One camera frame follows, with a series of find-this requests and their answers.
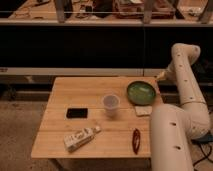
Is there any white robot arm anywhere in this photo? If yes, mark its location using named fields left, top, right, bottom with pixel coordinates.
left=150, top=43, right=211, bottom=171

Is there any long workbench shelf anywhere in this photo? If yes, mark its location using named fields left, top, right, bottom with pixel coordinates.
left=0, top=0, right=213, bottom=27

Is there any green ceramic bowl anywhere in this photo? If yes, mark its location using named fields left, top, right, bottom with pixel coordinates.
left=127, top=81, right=156, bottom=106

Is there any beige sponge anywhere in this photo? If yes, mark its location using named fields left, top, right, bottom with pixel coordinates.
left=135, top=106, right=152, bottom=117

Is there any wooden table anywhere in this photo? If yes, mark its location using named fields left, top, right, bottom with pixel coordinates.
left=30, top=76, right=164, bottom=171

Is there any black cable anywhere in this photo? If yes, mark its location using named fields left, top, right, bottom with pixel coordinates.
left=191, top=137, right=213, bottom=168

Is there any black smartphone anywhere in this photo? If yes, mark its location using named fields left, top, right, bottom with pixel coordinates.
left=66, top=108, right=88, bottom=119

